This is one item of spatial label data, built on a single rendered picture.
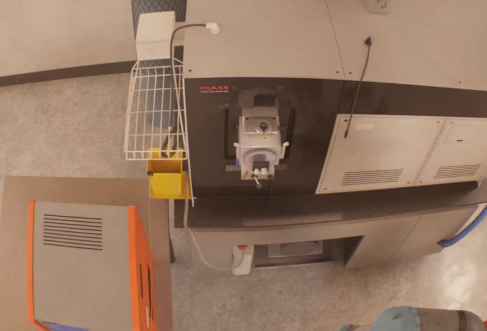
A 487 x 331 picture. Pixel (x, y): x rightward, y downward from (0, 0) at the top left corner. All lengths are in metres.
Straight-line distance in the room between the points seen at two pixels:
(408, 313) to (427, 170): 1.31
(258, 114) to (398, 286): 1.53
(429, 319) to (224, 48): 1.00
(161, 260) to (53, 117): 1.47
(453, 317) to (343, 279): 2.03
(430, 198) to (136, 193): 1.11
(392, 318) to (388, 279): 2.07
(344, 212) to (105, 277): 0.93
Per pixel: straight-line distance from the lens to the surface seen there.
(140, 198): 2.14
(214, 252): 2.30
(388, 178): 2.04
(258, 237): 2.17
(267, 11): 1.63
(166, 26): 1.85
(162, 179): 1.96
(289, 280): 2.77
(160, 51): 1.87
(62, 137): 3.19
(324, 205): 2.11
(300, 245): 2.64
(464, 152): 2.02
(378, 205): 2.15
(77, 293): 1.59
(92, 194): 2.17
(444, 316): 0.81
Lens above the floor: 2.62
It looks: 59 degrees down
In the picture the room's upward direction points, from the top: 2 degrees clockwise
